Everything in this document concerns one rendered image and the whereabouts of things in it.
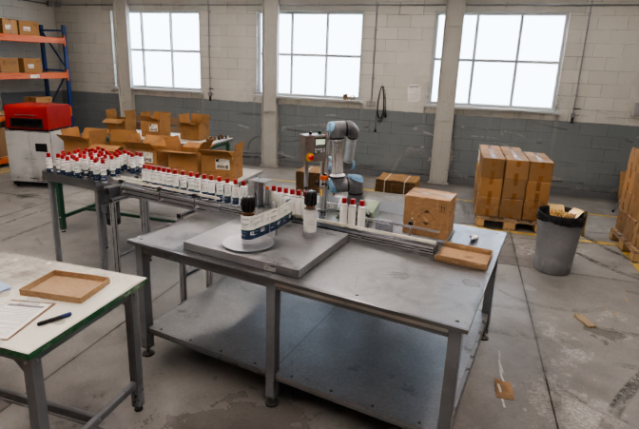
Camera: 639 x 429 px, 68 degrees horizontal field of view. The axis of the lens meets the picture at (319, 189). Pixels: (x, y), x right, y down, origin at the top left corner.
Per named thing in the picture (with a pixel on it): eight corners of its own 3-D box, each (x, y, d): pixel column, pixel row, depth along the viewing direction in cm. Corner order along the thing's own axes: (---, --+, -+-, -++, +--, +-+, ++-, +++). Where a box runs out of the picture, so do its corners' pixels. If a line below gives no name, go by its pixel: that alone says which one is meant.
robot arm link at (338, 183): (349, 193, 360) (348, 121, 348) (330, 195, 358) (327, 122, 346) (346, 189, 372) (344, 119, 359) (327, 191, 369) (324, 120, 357)
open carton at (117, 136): (86, 168, 509) (82, 134, 500) (111, 161, 551) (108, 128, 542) (118, 171, 502) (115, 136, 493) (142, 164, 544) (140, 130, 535)
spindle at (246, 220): (238, 242, 287) (237, 196, 280) (246, 238, 295) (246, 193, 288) (250, 244, 283) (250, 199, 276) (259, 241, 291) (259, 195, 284)
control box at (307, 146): (299, 160, 336) (299, 133, 331) (319, 159, 344) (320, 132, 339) (304, 163, 327) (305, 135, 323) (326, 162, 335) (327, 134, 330)
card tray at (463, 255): (434, 260, 287) (435, 253, 286) (443, 246, 310) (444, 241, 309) (486, 270, 274) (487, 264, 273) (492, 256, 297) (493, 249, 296)
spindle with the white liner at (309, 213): (300, 236, 304) (300, 190, 297) (306, 232, 312) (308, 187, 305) (312, 239, 300) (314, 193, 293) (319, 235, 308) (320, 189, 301)
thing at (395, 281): (126, 243, 302) (126, 240, 301) (260, 191, 432) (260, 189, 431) (468, 335, 211) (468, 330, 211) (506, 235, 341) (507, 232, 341)
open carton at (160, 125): (135, 137, 723) (133, 112, 713) (153, 133, 761) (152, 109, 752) (157, 139, 711) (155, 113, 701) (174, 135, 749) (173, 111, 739)
